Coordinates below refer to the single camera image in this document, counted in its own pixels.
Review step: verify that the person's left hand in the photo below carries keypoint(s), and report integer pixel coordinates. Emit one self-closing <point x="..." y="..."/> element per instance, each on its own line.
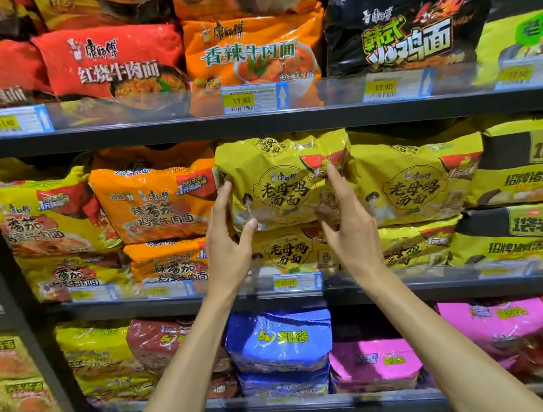
<point x="227" y="264"/>

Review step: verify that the person's right forearm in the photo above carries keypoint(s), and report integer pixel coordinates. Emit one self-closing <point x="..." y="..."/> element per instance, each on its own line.
<point x="455" y="353"/>

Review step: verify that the person's right hand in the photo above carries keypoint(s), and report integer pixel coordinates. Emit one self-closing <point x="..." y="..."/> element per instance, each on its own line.
<point x="356" y="247"/>

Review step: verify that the black metal store shelving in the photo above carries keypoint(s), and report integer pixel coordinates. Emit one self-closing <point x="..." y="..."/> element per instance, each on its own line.
<point x="260" y="122"/>

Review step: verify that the noodle packets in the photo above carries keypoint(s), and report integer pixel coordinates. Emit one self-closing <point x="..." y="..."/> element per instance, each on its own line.
<point x="418" y="184"/>

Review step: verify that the yellow chicken noodle multipack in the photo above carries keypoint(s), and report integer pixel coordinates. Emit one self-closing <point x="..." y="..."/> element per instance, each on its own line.
<point x="283" y="182"/>

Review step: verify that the person's left forearm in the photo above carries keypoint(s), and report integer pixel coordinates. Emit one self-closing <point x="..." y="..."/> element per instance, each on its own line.
<point x="171" y="391"/>

